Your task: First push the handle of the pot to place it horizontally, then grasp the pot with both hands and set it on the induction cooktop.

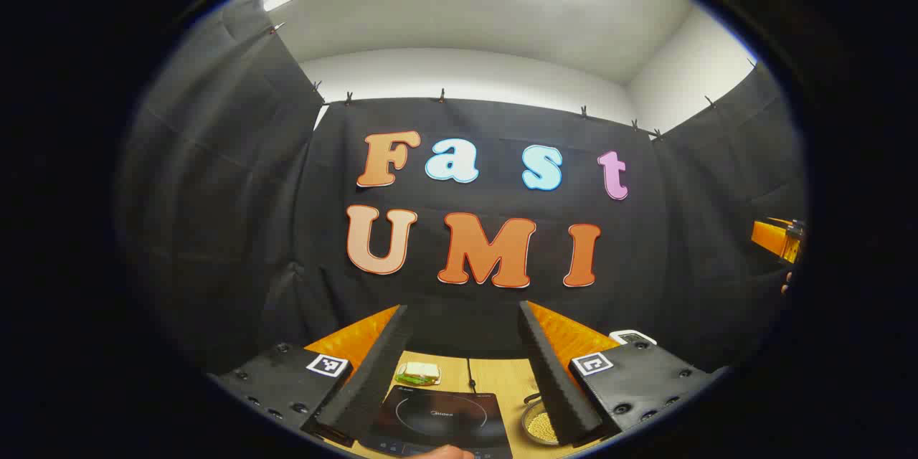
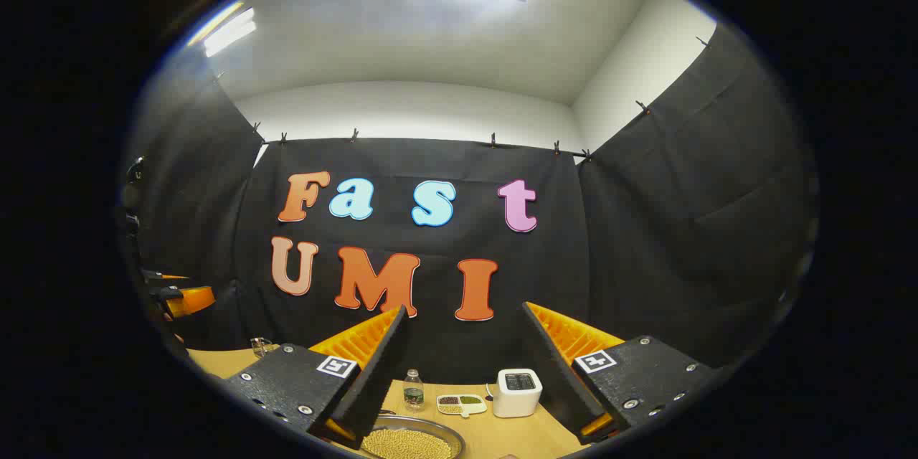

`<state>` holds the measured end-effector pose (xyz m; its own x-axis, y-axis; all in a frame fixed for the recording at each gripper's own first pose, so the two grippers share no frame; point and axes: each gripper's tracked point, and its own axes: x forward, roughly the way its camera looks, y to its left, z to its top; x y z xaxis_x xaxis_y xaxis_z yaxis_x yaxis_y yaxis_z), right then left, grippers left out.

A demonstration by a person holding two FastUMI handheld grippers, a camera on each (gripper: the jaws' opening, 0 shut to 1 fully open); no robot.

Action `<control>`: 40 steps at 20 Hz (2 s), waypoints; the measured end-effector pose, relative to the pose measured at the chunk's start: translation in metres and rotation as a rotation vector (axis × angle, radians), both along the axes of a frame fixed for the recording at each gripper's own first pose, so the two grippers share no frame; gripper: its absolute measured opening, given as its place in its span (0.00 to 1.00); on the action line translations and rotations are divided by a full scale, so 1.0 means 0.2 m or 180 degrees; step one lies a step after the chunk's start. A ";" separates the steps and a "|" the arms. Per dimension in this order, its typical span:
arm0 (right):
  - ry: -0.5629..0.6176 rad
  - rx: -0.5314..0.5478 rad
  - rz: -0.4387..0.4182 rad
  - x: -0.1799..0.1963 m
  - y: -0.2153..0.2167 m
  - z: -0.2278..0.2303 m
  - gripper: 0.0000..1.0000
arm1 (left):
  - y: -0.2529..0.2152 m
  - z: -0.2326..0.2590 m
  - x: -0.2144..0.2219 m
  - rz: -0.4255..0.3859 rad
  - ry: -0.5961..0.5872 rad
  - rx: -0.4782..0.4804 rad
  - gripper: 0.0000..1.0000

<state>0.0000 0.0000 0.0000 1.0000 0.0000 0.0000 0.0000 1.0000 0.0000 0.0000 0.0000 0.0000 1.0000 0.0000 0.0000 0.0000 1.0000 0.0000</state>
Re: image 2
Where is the white toaster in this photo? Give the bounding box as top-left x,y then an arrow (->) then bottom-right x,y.
492,369 -> 544,418

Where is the row of black clips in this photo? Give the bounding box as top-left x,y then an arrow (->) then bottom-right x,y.
214,34 -> 712,163

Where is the clear plastic water bottle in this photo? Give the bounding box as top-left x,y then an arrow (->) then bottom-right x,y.
403,369 -> 425,412

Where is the steel pot with black handles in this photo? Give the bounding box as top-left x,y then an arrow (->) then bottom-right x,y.
357,414 -> 467,459

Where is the white divided dish of beans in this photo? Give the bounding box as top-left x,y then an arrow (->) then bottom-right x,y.
437,394 -> 488,418

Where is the pile of soybeans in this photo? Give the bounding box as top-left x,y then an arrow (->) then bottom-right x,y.
362,429 -> 453,459

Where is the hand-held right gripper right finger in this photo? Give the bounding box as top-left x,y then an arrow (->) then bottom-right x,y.
521,301 -> 718,445

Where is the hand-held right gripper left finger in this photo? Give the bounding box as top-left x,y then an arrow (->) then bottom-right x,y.
222,305 -> 411,450

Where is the small ceiling light panel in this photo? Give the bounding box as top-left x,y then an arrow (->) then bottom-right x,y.
203,7 -> 257,58

